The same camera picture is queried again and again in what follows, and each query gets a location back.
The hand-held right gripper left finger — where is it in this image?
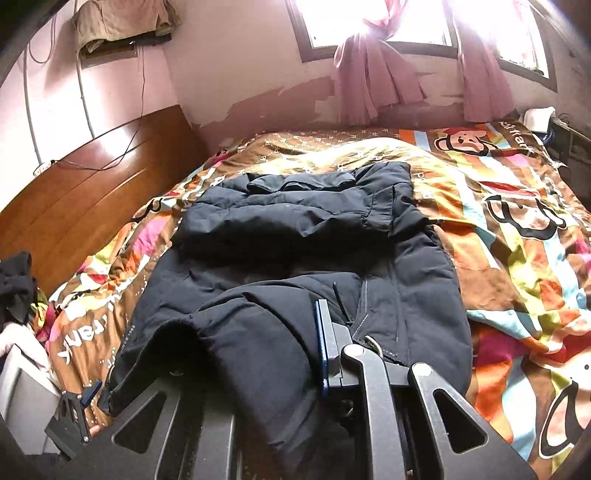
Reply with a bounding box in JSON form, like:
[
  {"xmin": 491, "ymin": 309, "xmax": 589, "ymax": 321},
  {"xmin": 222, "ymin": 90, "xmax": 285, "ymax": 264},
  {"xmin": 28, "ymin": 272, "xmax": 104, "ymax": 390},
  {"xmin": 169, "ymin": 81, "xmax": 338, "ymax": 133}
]
[{"xmin": 51, "ymin": 376, "xmax": 199, "ymax": 480}]

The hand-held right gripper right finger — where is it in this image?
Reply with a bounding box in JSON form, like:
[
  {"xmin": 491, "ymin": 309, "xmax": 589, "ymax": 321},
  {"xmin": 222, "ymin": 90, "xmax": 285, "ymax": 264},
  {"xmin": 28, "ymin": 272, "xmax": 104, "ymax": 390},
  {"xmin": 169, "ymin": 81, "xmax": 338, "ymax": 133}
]
[{"xmin": 314, "ymin": 299, "xmax": 539, "ymax": 480}]

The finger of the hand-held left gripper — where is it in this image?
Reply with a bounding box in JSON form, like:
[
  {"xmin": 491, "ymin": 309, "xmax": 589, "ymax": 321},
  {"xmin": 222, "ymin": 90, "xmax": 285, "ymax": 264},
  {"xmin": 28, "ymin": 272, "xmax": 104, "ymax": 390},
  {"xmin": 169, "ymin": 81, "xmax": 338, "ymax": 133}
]
[{"xmin": 45, "ymin": 380, "xmax": 103, "ymax": 461}]

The dark navy padded jacket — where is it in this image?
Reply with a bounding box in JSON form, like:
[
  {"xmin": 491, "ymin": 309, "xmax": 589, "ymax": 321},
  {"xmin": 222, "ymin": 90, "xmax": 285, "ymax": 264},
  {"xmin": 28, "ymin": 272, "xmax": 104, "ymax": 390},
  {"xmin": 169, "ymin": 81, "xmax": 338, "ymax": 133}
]
[{"xmin": 99, "ymin": 161, "xmax": 472, "ymax": 480}]

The grey box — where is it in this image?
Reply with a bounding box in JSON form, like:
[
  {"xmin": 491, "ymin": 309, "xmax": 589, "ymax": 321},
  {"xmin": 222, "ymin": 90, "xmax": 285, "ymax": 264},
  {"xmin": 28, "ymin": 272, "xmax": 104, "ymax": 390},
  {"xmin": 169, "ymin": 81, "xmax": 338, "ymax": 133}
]
[{"xmin": 0, "ymin": 344, "xmax": 65, "ymax": 455}]

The pale pink cloth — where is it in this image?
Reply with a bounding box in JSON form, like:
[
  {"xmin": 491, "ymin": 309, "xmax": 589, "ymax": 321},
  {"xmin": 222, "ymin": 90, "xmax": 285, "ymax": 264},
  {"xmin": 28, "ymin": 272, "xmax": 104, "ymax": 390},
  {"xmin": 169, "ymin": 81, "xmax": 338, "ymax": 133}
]
[{"xmin": 0, "ymin": 320, "xmax": 51, "ymax": 384}]

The black crumpled clothing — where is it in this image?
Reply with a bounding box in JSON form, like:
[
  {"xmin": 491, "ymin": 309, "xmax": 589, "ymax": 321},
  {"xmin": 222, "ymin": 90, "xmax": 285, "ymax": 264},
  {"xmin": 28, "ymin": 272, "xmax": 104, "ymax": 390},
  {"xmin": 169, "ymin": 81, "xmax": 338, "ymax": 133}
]
[{"xmin": 0, "ymin": 251, "xmax": 40, "ymax": 324}]

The brown printed cartoon blanket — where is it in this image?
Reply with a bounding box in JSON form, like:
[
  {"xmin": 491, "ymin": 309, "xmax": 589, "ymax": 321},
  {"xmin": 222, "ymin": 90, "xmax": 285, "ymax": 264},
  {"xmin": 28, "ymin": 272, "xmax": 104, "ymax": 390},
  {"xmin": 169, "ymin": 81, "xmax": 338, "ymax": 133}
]
[{"xmin": 34, "ymin": 122, "xmax": 591, "ymax": 467}]

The wooden bed headboard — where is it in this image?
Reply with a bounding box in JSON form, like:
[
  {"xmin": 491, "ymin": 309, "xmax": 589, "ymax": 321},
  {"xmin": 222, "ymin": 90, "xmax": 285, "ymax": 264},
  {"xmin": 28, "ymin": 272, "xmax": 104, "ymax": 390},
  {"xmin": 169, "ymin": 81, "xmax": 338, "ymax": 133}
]
[{"xmin": 0, "ymin": 105, "xmax": 206, "ymax": 296}]

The pink tied curtain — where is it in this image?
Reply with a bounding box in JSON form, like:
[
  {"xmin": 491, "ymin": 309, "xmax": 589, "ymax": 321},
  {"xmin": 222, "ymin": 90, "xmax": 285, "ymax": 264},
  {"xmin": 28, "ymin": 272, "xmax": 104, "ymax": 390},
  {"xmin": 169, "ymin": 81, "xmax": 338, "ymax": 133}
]
[
  {"xmin": 333, "ymin": 0, "xmax": 428, "ymax": 125},
  {"xmin": 443, "ymin": 0, "xmax": 518, "ymax": 120}
]

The white plastic bag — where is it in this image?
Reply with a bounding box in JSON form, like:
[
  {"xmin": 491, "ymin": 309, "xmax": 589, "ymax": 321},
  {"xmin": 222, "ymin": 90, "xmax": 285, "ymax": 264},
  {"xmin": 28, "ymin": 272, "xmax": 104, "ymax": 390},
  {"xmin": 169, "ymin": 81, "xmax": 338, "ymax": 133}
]
[{"xmin": 525, "ymin": 106, "xmax": 556, "ymax": 134}]

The dark wooden side table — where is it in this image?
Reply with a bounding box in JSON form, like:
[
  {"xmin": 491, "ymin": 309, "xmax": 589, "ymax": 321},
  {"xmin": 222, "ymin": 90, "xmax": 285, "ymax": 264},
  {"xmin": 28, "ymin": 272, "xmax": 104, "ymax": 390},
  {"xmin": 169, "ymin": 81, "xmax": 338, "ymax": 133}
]
[{"xmin": 549, "ymin": 115, "xmax": 591, "ymax": 169}]

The dark framed window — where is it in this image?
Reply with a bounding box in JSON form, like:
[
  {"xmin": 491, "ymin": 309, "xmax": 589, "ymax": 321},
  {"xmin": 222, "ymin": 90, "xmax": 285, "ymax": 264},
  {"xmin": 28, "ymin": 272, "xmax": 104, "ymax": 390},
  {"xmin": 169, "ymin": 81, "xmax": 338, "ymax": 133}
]
[{"xmin": 285, "ymin": 0, "xmax": 557, "ymax": 93}]

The white wall pipe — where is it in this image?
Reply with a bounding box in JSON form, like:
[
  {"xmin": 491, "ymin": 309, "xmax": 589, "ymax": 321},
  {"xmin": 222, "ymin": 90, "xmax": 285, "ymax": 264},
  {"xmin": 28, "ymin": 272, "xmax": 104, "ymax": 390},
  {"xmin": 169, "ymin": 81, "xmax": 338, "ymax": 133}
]
[
  {"xmin": 23, "ymin": 60, "xmax": 47, "ymax": 167},
  {"xmin": 76, "ymin": 65, "xmax": 95, "ymax": 137}
]

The black power cable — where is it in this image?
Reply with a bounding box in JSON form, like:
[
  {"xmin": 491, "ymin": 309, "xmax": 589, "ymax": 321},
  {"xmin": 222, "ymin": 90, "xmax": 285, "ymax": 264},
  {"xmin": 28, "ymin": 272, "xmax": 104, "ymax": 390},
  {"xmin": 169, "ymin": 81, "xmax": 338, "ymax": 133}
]
[{"xmin": 50, "ymin": 44, "xmax": 146, "ymax": 171}]

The black wall shelf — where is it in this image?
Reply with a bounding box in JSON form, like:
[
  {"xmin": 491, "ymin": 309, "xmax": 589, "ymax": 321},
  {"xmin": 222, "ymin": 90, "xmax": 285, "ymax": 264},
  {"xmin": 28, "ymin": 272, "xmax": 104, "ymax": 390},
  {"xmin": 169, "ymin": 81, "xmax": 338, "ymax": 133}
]
[{"xmin": 117, "ymin": 34, "xmax": 174, "ymax": 47}]

